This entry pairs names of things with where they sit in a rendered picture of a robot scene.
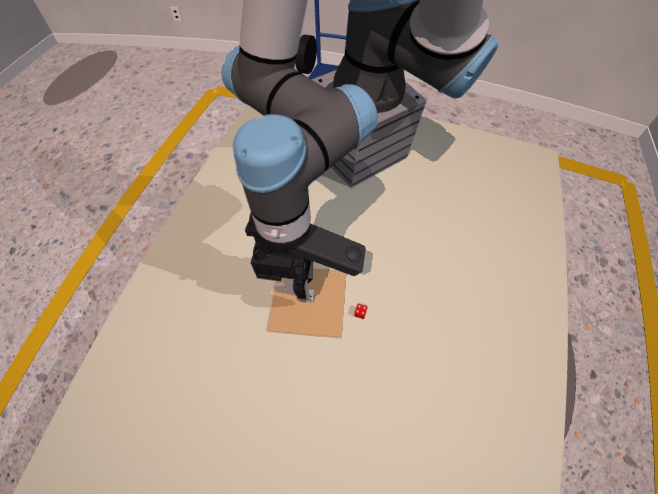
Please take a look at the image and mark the red die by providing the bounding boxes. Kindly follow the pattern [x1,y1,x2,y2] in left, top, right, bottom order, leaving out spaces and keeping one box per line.
[354,304,367,319]

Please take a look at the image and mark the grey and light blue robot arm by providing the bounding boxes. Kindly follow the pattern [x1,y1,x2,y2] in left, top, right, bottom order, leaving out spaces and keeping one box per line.
[221,0,498,276]

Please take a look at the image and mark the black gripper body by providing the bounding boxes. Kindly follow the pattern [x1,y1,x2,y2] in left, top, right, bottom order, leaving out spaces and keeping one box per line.
[245,213,311,281]

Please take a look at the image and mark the tan flat mat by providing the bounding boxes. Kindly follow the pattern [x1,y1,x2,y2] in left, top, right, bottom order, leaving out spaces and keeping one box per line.
[267,268,346,338]

